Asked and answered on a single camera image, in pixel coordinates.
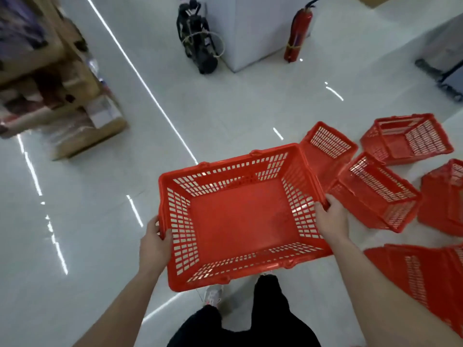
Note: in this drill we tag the person's left hand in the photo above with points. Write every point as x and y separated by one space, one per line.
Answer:
153 249

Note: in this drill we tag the person's right hand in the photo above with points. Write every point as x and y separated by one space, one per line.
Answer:
334 222

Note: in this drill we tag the person's left thumb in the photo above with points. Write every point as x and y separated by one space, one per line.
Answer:
165 235

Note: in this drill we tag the person's right thumb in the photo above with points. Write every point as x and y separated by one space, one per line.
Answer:
320 209

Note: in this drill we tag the large red plastic shopping basket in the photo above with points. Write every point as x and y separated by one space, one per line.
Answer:
235 220

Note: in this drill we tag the person's left forearm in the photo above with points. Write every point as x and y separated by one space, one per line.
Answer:
119 310

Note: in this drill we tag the person's right forearm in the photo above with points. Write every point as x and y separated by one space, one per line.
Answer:
383 296

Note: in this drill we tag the person's white sneaker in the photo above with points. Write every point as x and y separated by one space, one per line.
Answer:
213 295

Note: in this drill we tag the person's black trousers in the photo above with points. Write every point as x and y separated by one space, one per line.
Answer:
267 318

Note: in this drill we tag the red fire extinguisher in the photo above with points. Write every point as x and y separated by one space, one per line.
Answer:
297 32

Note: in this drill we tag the white square pillar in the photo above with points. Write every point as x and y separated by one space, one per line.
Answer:
253 28

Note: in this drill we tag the grey display stand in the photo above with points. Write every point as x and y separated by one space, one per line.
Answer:
443 57

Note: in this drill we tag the wooden shelf with goods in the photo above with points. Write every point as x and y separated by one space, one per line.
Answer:
47 75

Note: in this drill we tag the black folded hand cart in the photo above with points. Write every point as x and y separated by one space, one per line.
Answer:
197 36

